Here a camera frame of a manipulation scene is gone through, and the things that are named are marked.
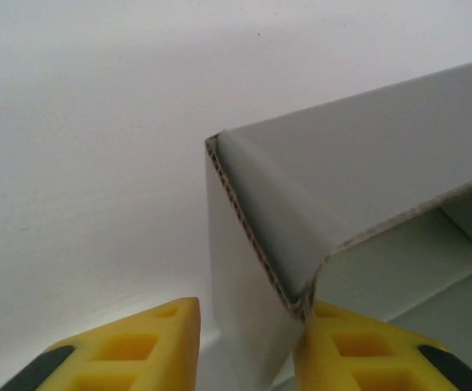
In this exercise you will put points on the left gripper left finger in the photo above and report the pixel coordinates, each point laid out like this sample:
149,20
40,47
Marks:
138,358

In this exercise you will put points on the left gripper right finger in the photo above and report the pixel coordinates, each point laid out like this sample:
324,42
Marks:
382,358

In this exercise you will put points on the grey cardboard box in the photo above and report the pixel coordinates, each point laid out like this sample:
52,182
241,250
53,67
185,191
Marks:
341,163

